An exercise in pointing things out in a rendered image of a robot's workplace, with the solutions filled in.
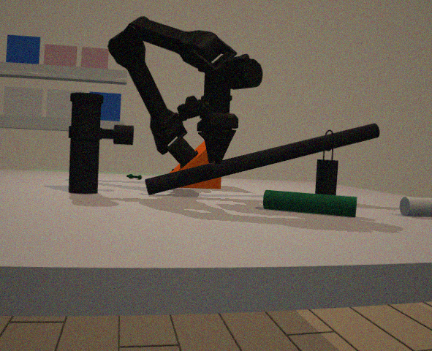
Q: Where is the grey cylinder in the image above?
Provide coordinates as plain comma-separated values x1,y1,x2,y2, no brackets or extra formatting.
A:
400,197,432,217

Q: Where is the black post with cap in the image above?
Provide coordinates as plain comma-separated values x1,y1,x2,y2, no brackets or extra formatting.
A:
69,92,103,195

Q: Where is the green cylinder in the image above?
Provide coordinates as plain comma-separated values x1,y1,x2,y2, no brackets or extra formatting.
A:
263,190,357,217

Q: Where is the black metal rail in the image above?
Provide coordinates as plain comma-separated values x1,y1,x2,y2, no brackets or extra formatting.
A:
145,124,380,195

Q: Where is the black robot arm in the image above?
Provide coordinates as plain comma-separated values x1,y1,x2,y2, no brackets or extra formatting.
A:
107,16,262,168

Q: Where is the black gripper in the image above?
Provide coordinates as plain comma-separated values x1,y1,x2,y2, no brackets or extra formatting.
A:
197,89,238,165

